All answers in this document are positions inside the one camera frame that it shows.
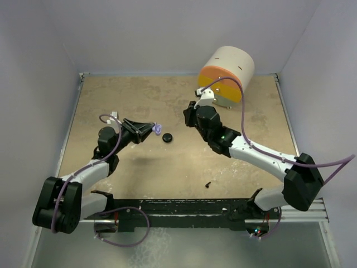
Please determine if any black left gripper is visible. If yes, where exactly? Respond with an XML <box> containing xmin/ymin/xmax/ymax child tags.
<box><xmin>112</xmin><ymin>118</ymin><xmax>154</xmax><ymax>155</ymax></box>

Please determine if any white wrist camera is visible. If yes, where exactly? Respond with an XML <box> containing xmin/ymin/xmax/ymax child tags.
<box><xmin>106</xmin><ymin>111</ymin><xmax>120</xmax><ymax>125</ymax></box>
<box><xmin>194</xmin><ymin>88</ymin><xmax>215</xmax><ymax>109</ymax></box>

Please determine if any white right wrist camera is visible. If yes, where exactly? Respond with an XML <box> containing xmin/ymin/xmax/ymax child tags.
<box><xmin>194</xmin><ymin>88</ymin><xmax>215</xmax><ymax>109</ymax></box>

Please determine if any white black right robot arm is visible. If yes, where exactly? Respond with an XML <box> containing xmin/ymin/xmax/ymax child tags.
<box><xmin>183</xmin><ymin>101</ymin><xmax>324</xmax><ymax>218</ymax></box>

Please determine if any round three-drawer storage box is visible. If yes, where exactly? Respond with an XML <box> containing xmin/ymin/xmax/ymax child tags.
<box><xmin>197</xmin><ymin>46</ymin><xmax>255</xmax><ymax>108</ymax></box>

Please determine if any purple earbud charging case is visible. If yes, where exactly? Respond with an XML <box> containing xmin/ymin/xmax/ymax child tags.
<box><xmin>152</xmin><ymin>123</ymin><xmax>162</xmax><ymax>136</ymax></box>

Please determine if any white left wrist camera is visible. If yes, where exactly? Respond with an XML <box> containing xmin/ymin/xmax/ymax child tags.
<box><xmin>106</xmin><ymin>111</ymin><xmax>120</xmax><ymax>125</ymax></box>

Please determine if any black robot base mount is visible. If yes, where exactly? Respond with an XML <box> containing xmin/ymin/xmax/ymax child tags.
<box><xmin>86</xmin><ymin>191</ymin><xmax>281</xmax><ymax>235</ymax></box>

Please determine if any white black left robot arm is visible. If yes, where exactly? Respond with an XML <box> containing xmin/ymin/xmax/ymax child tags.
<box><xmin>32</xmin><ymin>116</ymin><xmax>161</xmax><ymax>234</ymax></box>

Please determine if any black earbud charging case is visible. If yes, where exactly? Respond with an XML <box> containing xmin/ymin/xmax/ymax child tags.
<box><xmin>162</xmin><ymin>133</ymin><xmax>173</xmax><ymax>143</ymax></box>

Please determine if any aluminium frame rail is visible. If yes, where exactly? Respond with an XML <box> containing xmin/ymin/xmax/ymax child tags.
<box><xmin>282</xmin><ymin>199</ymin><xmax>329</xmax><ymax>222</ymax></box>

